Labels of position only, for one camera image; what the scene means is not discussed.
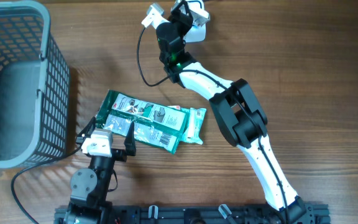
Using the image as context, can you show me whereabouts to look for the grey plastic mesh basket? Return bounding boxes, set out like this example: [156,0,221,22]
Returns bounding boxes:
[0,1,70,169]

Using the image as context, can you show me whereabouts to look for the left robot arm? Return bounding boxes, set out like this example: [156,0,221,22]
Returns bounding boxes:
[54,117,136,224]

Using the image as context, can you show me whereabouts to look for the orange red snack packet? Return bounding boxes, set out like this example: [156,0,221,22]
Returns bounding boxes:
[168,105,181,110]

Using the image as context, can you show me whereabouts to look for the green 3M gloves package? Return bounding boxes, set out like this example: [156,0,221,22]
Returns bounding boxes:
[96,90,189,154]

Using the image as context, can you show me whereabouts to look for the mint green wipes packet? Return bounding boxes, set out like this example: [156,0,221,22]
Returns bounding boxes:
[181,108,206,145]

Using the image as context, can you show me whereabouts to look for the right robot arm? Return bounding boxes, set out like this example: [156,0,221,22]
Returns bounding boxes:
[147,1,306,223]

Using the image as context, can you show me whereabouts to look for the white barcode scanner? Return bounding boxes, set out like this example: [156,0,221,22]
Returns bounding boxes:
[184,0,206,43]

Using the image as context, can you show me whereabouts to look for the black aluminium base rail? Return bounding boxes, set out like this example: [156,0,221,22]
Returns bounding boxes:
[53,203,331,224]

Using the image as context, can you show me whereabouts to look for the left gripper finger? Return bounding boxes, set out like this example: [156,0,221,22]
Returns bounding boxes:
[76,117,96,145]
[124,122,136,156]

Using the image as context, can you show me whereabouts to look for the white blue tissue packet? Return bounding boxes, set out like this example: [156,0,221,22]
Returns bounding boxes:
[172,0,210,27]

